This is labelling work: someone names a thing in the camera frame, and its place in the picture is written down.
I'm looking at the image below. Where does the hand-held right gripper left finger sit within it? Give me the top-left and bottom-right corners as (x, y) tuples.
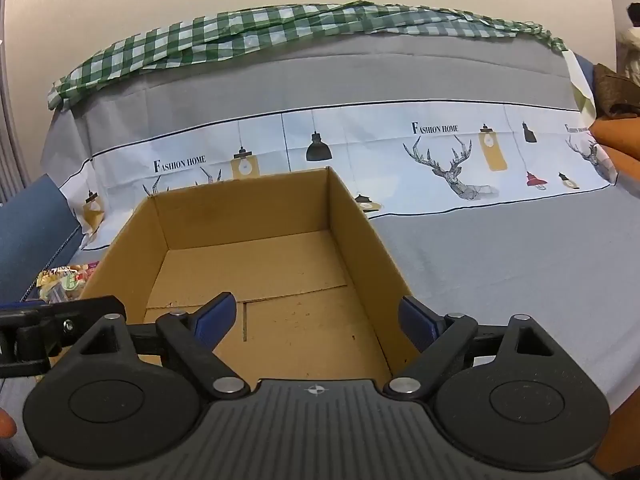
(75, 292), (250, 401)

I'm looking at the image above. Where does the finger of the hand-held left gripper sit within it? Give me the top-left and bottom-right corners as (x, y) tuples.
(0, 296), (126, 378)

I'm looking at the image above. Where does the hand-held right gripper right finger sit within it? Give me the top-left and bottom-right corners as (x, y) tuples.
(382, 295), (570, 402)

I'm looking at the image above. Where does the pile of colourful snack packets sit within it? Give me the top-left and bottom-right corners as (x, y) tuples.
(37, 262), (101, 303)

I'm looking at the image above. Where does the brown cardboard box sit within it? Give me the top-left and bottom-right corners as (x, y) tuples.
(50, 166), (422, 381)

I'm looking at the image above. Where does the blue cushion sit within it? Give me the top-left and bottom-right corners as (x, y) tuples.
(0, 172), (83, 303)

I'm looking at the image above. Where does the grey printed bed sheet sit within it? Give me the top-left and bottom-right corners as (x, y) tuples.
(0, 35), (623, 480)

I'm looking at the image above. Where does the grey curtain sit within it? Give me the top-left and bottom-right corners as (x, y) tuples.
(0, 75), (31, 201)

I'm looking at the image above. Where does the orange cushion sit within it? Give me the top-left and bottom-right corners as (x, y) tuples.
(587, 117), (640, 186)

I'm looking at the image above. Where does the green checked cloth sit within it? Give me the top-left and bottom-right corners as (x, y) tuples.
(47, 0), (598, 121)

